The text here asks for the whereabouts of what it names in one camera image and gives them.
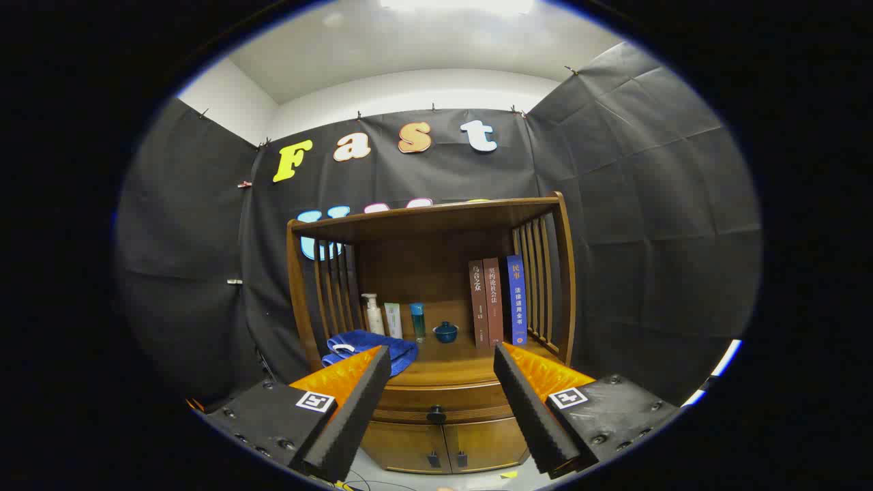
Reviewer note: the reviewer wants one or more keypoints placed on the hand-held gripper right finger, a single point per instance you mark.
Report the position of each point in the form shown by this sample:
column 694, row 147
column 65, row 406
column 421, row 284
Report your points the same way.
column 532, row 416

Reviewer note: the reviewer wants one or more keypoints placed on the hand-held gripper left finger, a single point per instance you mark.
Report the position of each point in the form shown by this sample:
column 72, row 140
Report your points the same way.
column 354, row 416

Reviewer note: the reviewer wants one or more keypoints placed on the wooden drawer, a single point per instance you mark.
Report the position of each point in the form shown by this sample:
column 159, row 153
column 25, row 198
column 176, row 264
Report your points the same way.
column 470, row 399

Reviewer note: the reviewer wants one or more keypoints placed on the wooden cabinet door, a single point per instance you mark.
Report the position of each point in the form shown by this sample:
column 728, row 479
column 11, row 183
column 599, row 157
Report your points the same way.
column 409, row 447
column 487, row 443

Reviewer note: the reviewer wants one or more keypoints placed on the wooden countertop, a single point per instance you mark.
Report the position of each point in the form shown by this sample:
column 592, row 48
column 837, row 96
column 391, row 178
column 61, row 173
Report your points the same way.
column 457, row 365

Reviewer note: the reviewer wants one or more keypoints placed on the wooden cabinet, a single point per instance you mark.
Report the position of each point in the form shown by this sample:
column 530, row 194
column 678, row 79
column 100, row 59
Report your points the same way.
column 436, row 273

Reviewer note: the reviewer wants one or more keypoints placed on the blue folded towel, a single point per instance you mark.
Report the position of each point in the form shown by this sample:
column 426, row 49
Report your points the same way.
column 361, row 339

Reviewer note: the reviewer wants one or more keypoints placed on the white pump bottle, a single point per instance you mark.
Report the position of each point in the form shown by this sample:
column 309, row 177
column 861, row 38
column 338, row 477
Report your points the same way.
column 375, row 320

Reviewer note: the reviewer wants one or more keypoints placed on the white green tube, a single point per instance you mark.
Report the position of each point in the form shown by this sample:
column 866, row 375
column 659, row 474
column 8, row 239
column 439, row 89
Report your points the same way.
column 393, row 320

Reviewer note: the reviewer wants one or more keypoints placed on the teal bottle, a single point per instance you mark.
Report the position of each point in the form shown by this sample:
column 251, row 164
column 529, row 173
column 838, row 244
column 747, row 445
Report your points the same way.
column 417, row 320

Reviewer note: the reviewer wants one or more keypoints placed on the blue book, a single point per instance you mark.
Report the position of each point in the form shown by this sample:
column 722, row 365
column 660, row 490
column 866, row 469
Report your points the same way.
column 517, row 300

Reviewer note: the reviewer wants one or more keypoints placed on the blue lidded teacup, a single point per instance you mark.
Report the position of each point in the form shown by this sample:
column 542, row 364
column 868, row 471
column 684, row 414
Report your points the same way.
column 445, row 333

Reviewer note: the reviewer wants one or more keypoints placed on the dark brown book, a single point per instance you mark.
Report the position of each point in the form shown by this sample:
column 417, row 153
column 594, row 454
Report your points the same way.
column 479, row 307

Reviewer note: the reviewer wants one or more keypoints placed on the reddish brown book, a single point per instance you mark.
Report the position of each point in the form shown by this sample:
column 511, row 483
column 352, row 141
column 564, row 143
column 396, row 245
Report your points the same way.
column 494, row 300

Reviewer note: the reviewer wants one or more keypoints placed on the black backdrop cloth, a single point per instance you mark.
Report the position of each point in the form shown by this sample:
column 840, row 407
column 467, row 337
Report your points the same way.
column 648, row 204

